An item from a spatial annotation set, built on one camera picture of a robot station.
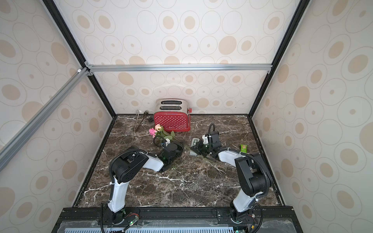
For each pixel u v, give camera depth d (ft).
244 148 3.26
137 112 3.96
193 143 3.19
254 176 1.54
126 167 1.74
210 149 2.38
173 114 3.20
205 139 2.88
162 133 3.23
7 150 1.67
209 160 2.94
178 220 2.40
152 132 3.18
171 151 2.48
